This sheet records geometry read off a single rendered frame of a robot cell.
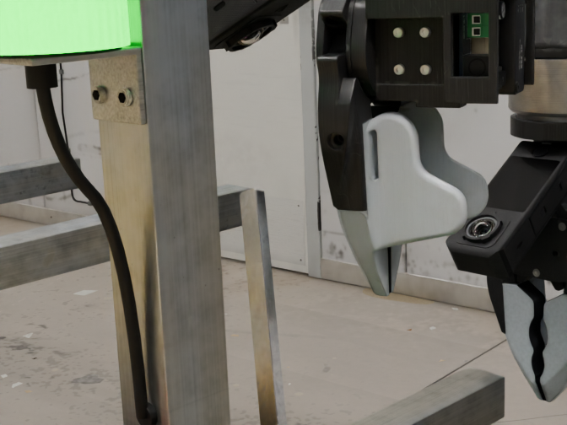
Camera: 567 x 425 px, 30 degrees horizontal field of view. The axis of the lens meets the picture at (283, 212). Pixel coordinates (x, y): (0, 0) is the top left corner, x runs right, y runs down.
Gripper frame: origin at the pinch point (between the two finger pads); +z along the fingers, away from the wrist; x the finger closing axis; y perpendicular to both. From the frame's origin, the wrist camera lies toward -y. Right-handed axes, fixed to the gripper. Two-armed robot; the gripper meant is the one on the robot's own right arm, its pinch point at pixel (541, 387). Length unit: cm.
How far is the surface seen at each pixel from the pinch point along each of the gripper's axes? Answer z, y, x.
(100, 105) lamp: -25.8, -38.9, -2.9
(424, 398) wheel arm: -3.4, -13.3, 0.4
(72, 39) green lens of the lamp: -29, -43, -7
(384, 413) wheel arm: -3.4, -16.8, 0.9
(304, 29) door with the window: -9, 206, 225
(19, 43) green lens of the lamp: -29, -44, -6
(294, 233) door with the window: 67, 206, 234
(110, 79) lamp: -27.0, -38.9, -3.8
